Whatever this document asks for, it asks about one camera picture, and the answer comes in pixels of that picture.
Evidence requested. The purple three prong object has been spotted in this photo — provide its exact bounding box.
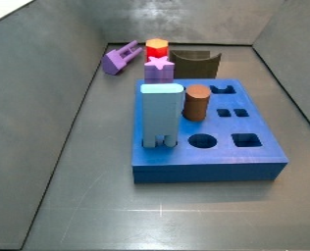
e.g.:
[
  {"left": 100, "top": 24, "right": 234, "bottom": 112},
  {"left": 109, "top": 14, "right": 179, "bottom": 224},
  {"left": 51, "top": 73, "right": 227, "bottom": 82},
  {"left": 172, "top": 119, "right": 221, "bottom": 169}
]
[{"left": 101, "top": 40, "right": 143, "bottom": 75}]

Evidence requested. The blue insertion board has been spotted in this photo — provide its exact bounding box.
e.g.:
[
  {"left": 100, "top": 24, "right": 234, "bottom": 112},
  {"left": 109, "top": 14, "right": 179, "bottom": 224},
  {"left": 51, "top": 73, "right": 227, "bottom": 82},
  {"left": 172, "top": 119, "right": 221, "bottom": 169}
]
[{"left": 132, "top": 79, "right": 289, "bottom": 183}]

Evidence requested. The black curved fixture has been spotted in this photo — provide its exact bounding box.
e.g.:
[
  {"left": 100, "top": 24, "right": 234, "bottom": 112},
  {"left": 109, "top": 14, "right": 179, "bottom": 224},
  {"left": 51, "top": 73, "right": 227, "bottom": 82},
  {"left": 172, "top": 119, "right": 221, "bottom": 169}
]
[{"left": 170, "top": 50, "right": 222, "bottom": 78}]

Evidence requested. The light blue tall block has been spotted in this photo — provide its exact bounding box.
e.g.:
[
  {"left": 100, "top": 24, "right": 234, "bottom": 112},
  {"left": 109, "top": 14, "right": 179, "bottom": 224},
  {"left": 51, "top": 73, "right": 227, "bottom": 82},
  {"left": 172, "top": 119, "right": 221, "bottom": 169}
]
[{"left": 142, "top": 83, "right": 184, "bottom": 148}]

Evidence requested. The brown cylinder peg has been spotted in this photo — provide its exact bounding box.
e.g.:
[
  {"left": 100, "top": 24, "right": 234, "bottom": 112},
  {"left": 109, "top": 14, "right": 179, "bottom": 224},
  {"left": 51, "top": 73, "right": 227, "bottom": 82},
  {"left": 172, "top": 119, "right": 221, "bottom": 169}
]
[{"left": 183, "top": 84, "right": 213, "bottom": 122}]

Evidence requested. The purple star prism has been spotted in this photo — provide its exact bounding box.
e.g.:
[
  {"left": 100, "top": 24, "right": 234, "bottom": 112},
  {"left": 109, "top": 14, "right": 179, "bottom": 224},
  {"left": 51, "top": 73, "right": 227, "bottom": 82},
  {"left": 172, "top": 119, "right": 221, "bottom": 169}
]
[{"left": 146, "top": 56, "right": 175, "bottom": 83}]

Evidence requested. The red hexagonal prism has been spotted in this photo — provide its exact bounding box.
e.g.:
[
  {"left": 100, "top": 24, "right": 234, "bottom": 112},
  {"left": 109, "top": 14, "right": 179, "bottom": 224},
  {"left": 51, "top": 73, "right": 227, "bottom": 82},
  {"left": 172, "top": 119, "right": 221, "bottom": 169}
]
[{"left": 147, "top": 38, "right": 168, "bottom": 61}]

